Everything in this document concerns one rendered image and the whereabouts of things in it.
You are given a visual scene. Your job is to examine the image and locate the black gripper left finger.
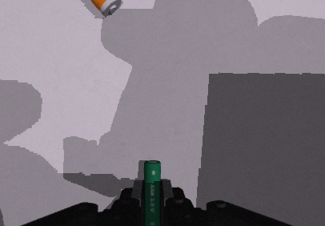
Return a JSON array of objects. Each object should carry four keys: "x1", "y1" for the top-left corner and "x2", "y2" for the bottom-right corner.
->
[{"x1": 21, "y1": 180, "x2": 145, "y2": 226}]

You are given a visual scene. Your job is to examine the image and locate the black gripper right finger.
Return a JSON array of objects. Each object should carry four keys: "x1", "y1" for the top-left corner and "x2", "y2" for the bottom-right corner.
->
[{"x1": 160, "y1": 180, "x2": 292, "y2": 226}]

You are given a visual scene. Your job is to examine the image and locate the green aaa battery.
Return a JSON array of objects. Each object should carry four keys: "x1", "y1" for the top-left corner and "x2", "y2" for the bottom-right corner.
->
[{"x1": 144, "y1": 160, "x2": 161, "y2": 226}]

